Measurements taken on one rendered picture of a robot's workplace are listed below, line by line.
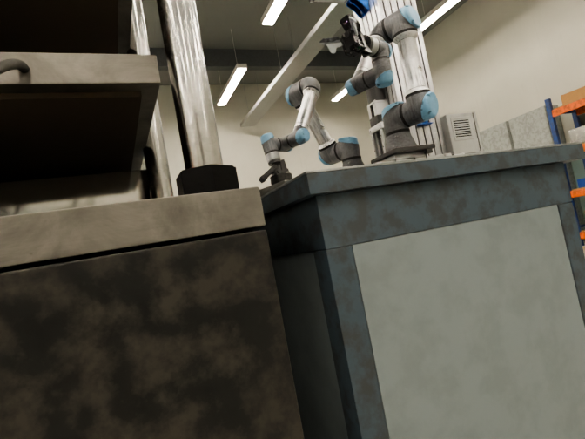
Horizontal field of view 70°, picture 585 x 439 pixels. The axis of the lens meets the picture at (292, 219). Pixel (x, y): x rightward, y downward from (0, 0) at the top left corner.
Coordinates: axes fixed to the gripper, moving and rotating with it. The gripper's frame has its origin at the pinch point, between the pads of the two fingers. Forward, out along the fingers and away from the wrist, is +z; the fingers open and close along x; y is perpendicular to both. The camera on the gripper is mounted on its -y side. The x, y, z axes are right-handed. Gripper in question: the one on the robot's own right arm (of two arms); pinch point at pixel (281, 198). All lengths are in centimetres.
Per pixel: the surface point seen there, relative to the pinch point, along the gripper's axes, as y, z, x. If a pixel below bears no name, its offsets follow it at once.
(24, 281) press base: -79, 33, -148
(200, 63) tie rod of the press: -51, 5, -144
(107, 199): -73, 9, -93
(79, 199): -80, 7, -94
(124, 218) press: -67, 28, -147
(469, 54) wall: 516, -241, 344
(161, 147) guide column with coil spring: -58, 2, -103
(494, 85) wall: 513, -165, 317
